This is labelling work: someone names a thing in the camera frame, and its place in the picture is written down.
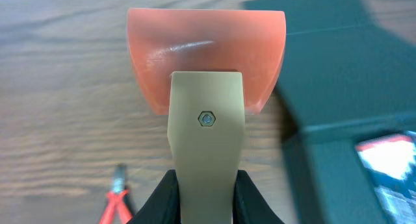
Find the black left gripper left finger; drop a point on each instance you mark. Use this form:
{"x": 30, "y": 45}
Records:
{"x": 163, "y": 205}

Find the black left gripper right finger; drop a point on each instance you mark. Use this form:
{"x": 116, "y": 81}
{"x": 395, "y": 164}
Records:
{"x": 249, "y": 206}

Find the orange scraper with wooden handle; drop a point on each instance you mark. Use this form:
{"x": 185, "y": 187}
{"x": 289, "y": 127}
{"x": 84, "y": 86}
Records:
{"x": 206, "y": 70}

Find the screwdriver set case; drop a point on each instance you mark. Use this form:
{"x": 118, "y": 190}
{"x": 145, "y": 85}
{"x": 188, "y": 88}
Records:
{"x": 390, "y": 164}

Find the dark green open box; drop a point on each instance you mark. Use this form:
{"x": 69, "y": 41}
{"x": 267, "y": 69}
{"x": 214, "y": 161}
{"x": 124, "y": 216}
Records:
{"x": 344, "y": 80}

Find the red handled cutting pliers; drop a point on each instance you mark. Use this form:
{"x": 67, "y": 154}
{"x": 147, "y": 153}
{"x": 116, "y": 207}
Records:
{"x": 118, "y": 203}

